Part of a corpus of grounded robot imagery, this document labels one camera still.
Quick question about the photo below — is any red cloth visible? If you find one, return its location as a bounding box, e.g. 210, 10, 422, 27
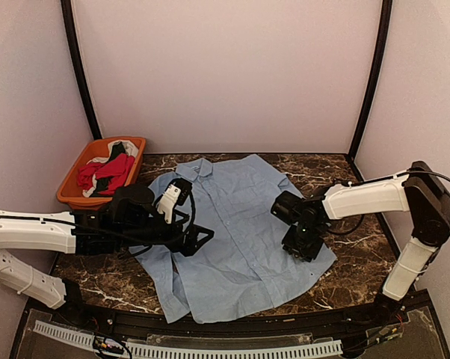
76, 154, 135, 197

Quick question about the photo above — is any light blue shirt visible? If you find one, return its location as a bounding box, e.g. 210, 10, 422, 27
132, 154, 336, 324

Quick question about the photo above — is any black left frame pole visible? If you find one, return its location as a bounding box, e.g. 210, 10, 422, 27
61, 0, 102, 140

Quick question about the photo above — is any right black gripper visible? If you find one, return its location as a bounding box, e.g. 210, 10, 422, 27
282, 221, 324, 260

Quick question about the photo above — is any black right frame pole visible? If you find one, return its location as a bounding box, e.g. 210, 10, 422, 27
348, 0, 393, 162

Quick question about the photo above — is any orange plastic basket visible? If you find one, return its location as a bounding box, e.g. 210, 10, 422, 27
57, 136, 146, 209

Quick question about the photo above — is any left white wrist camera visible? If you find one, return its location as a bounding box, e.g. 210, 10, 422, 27
157, 184, 181, 224

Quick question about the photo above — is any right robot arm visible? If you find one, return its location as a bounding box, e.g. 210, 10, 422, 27
271, 161, 450, 325

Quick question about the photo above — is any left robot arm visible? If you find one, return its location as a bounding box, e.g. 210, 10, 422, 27
0, 179, 215, 326

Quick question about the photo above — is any black frame pole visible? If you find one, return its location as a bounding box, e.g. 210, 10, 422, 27
348, 0, 393, 162
61, 0, 102, 140

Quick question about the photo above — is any dark green cloth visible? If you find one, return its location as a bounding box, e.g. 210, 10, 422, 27
108, 141, 128, 162

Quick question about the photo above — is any white perforated cable tray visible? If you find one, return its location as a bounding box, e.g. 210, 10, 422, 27
33, 320, 344, 359

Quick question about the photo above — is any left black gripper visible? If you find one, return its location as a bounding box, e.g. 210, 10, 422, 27
117, 209, 215, 257

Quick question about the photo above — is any white cloth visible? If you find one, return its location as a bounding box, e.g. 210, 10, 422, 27
108, 140, 139, 157

